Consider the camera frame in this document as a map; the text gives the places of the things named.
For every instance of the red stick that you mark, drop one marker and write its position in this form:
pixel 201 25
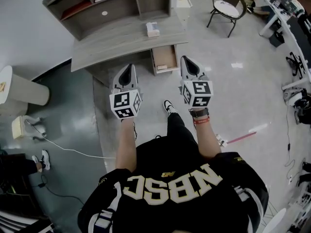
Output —
pixel 241 137

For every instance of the black office chair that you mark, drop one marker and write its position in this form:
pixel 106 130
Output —
pixel 296 64

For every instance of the white power strip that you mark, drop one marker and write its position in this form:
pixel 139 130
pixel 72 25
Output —
pixel 221 140

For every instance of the red wristband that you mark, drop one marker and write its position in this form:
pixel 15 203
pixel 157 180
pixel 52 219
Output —
pixel 201 121

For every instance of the person's shoe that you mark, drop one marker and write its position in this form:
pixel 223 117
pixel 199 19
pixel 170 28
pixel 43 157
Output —
pixel 45 159
pixel 170 107
pixel 36 163

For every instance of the long white desk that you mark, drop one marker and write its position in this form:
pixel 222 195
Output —
pixel 279 11

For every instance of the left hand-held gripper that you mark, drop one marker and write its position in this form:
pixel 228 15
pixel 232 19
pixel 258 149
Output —
pixel 125 103

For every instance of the black bin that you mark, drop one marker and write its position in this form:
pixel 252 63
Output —
pixel 277 39

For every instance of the person's black trousers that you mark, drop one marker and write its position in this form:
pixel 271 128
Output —
pixel 179 135

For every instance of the black wristwatch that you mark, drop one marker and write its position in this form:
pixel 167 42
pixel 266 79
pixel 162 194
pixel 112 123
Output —
pixel 199 112

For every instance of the grey wooden shelf hutch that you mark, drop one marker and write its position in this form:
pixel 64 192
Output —
pixel 114 8

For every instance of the person's left forearm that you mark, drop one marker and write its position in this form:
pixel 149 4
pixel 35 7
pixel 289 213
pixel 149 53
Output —
pixel 126 144

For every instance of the black jersey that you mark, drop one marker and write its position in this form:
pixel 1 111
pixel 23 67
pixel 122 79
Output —
pixel 175 210

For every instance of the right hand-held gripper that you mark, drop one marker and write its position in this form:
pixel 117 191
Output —
pixel 199 93

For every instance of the person's right forearm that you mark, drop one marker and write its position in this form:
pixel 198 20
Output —
pixel 207 139

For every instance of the beige bin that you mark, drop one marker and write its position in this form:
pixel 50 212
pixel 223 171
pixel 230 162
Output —
pixel 19 127

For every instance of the white pedestal table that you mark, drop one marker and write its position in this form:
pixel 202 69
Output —
pixel 26 91

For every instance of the white tissue box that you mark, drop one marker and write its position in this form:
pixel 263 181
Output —
pixel 153 30

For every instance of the wooden drawer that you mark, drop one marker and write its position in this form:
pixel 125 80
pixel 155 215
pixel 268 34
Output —
pixel 165 56

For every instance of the person's right shoe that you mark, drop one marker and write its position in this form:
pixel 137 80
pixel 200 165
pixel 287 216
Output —
pixel 170 107

